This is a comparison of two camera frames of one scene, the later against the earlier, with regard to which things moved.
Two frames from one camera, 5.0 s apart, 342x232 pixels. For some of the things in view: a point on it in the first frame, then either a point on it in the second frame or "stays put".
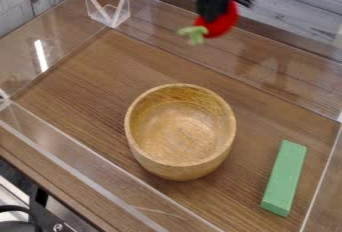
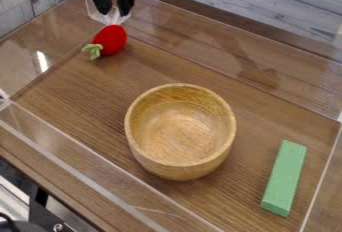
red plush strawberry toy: [221, 26] -> [108, 41]
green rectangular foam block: [279, 193] stays put
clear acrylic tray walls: [158, 135] stays put
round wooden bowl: [180, 126] stays put
